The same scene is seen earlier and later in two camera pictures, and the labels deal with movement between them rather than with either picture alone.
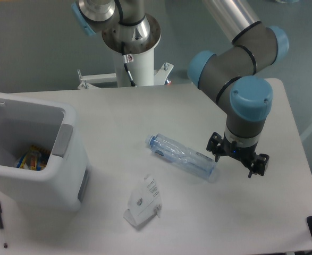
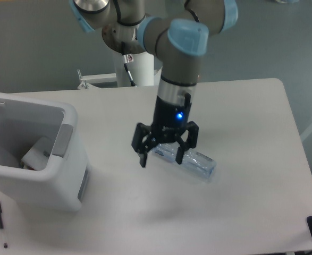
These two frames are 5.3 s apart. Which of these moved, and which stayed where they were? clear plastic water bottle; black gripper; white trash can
Moved: black gripper
Stayed: white trash can; clear plastic water bottle
